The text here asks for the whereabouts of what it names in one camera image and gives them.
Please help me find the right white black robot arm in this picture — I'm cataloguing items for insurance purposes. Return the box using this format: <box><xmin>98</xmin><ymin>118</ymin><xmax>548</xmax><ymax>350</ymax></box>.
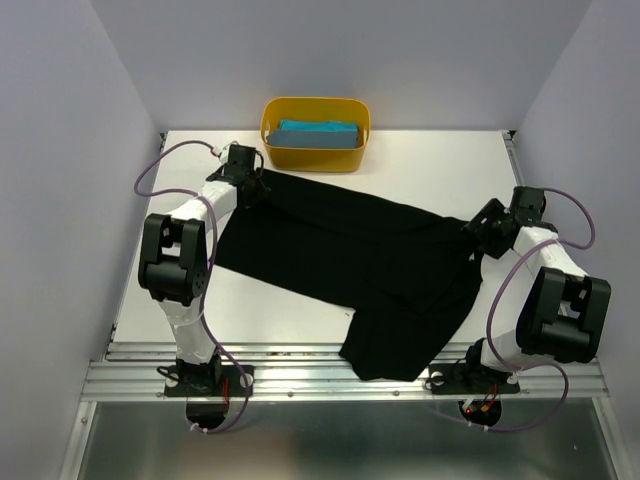
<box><xmin>460</xmin><ymin>186</ymin><xmax>611</xmax><ymax>390</ymax></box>

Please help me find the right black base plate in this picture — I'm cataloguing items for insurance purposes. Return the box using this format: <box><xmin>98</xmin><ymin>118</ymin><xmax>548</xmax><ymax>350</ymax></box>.
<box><xmin>424</xmin><ymin>362</ymin><xmax>521</xmax><ymax>395</ymax></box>

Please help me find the aluminium front rail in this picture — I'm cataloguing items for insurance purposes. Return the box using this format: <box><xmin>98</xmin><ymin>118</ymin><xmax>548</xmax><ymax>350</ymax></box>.
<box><xmin>80</xmin><ymin>342</ymin><xmax>609</xmax><ymax>402</ymax></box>

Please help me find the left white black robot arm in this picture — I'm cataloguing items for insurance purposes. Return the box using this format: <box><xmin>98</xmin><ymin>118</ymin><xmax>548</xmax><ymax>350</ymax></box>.
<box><xmin>138</xmin><ymin>142</ymin><xmax>267</xmax><ymax>396</ymax></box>

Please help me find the grey blue folded t shirt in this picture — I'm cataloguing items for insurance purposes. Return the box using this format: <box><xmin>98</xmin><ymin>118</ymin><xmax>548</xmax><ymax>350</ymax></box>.
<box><xmin>267</xmin><ymin>129</ymin><xmax>359</xmax><ymax>149</ymax></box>

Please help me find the black t shirt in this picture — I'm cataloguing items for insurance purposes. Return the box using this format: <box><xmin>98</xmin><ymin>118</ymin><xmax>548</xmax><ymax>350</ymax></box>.
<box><xmin>216</xmin><ymin>171</ymin><xmax>483</xmax><ymax>381</ymax></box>

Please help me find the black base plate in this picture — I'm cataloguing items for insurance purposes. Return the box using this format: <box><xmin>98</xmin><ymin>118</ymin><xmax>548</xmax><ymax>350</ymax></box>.
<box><xmin>424</xmin><ymin>362</ymin><xmax>521</xmax><ymax>395</ymax></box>
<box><xmin>156</xmin><ymin>365</ymin><xmax>254</xmax><ymax>399</ymax></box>

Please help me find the right aluminium side rail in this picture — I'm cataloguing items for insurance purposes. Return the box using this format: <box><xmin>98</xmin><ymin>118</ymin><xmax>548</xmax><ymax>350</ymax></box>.
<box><xmin>503</xmin><ymin>129</ymin><xmax>581</xmax><ymax>356</ymax></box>

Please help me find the teal folded t shirt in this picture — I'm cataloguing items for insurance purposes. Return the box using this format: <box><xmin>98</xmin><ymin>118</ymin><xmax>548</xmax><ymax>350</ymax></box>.
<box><xmin>278</xmin><ymin>119</ymin><xmax>359</xmax><ymax>134</ymax></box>

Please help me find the yellow plastic basket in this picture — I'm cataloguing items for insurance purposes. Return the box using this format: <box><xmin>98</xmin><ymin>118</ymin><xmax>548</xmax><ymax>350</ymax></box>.
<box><xmin>260</xmin><ymin>97</ymin><xmax>371</xmax><ymax>173</ymax></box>

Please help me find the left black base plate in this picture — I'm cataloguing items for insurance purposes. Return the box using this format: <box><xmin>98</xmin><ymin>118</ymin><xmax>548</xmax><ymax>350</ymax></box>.
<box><xmin>156</xmin><ymin>365</ymin><xmax>254</xmax><ymax>399</ymax></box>

